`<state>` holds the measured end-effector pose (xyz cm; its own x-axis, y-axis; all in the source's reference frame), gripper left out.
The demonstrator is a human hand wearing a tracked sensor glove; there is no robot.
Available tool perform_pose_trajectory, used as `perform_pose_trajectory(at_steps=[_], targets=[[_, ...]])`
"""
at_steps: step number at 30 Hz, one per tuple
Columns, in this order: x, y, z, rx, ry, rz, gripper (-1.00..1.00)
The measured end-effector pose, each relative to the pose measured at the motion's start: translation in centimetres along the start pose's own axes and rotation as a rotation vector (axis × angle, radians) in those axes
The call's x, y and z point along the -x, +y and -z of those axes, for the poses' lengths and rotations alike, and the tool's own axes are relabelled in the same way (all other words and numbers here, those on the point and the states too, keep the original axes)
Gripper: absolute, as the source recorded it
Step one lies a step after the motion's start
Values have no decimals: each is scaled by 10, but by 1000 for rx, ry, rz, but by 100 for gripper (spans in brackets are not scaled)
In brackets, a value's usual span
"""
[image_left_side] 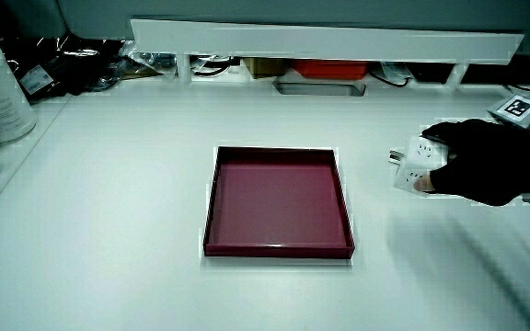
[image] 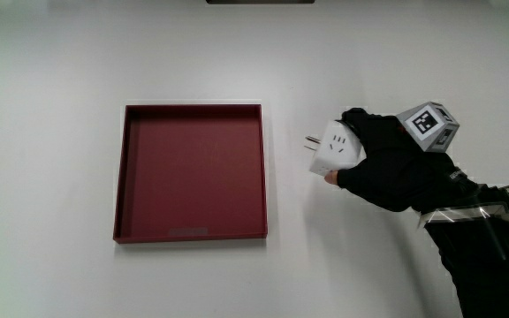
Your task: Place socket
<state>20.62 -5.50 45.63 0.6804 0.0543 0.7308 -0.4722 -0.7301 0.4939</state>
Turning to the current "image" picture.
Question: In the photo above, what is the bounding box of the person's right hand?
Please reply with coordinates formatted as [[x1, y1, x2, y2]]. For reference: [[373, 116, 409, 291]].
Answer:
[[323, 102, 481, 214]]

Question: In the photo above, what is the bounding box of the white cube socket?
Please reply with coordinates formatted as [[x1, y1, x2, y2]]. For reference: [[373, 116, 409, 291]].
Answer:
[[303, 119, 368, 178]]

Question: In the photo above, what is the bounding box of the dark red square tray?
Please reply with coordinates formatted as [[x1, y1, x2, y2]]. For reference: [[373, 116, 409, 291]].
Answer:
[[112, 103, 269, 245]]

